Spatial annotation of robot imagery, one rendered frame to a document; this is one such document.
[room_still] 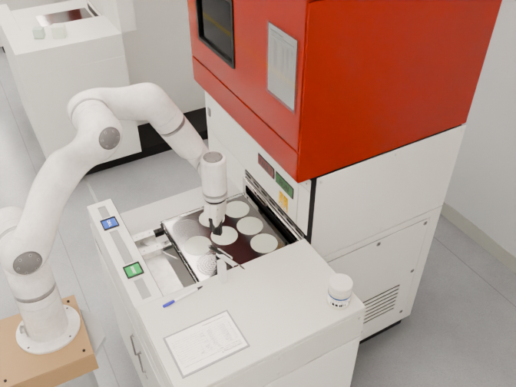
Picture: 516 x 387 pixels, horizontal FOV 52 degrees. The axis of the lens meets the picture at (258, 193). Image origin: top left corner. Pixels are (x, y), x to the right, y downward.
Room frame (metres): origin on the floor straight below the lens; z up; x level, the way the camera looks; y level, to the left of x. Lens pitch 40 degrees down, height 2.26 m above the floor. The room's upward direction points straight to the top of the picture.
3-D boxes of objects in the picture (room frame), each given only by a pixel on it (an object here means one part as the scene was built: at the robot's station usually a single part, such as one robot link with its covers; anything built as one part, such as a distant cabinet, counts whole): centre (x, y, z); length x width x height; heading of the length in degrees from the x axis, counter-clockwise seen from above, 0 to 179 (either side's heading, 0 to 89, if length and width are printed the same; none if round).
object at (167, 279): (1.25, 0.35, 0.87); 0.36 x 0.08 x 0.03; 29
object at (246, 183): (1.52, -0.05, 0.89); 0.44 x 0.02 x 0.10; 29
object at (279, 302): (1.02, 0.02, 0.89); 0.62 x 0.35 x 0.14; 119
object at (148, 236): (1.39, 0.42, 0.89); 0.08 x 0.03 x 0.03; 119
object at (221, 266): (1.13, 0.10, 1.03); 0.06 x 0.04 x 0.13; 119
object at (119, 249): (1.28, 0.47, 0.89); 0.55 x 0.09 x 0.14; 29
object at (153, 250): (1.32, 0.39, 0.89); 0.08 x 0.03 x 0.03; 119
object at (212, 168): (1.35, 0.15, 1.23); 0.09 x 0.08 x 0.13; 28
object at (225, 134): (1.68, 0.02, 1.02); 0.82 x 0.03 x 0.40; 29
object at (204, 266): (1.40, 0.12, 0.90); 0.34 x 0.34 x 0.01; 29
